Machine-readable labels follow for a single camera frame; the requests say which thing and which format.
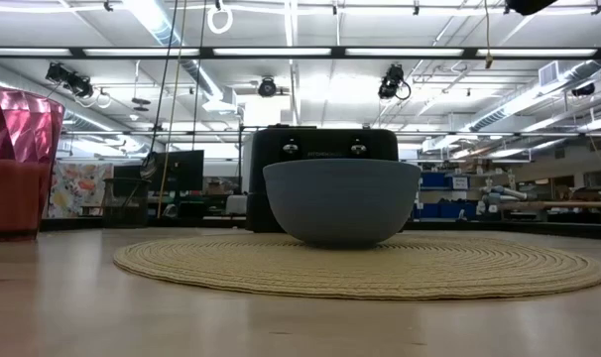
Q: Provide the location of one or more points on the blue storage bin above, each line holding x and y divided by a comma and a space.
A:
434, 181
444, 210

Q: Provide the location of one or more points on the black ceiling camera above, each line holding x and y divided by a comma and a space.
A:
583, 89
392, 82
70, 79
267, 87

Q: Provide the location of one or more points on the white sign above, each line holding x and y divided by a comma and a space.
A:
460, 182

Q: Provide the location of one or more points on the blue bowl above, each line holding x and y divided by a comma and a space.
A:
340, 203

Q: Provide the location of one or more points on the black four-slot toaster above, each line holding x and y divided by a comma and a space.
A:
320, 144

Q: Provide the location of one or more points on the red faceted plastic tumbler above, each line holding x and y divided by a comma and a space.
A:
18, 149

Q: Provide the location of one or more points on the black overhead frame beam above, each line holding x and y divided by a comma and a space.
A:
206, 51

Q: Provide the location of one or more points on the round woven tan placemat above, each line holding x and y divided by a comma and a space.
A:
330, 273

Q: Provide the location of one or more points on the white box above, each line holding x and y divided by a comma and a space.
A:
236, 204

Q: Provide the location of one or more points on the wooden bench top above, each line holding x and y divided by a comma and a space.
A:
558, 204

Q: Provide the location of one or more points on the white LED light strip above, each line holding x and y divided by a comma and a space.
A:
536, 51
28, 51
271, 51
404, 51
142, 51

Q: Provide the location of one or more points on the floral printed cloth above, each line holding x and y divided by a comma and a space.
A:
77, 188

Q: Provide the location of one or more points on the black monitor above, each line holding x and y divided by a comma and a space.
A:
129, 172
181, 171

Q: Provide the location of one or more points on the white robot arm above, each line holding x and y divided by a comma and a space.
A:
501, 193

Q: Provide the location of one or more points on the black aluminium table frame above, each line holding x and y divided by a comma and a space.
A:
82, 224

